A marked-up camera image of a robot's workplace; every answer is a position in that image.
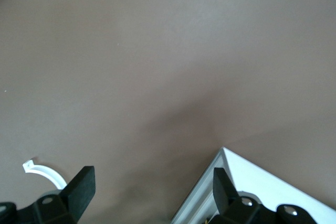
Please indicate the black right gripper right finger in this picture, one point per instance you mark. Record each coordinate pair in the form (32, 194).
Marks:
(225, 197)

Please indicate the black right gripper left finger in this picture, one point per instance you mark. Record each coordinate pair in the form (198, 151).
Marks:
(76, 192)

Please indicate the white drawer cabinet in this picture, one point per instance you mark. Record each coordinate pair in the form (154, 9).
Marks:
(275, 182)

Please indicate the white curved plastic arc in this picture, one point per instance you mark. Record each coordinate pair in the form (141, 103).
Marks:
(50, 172)

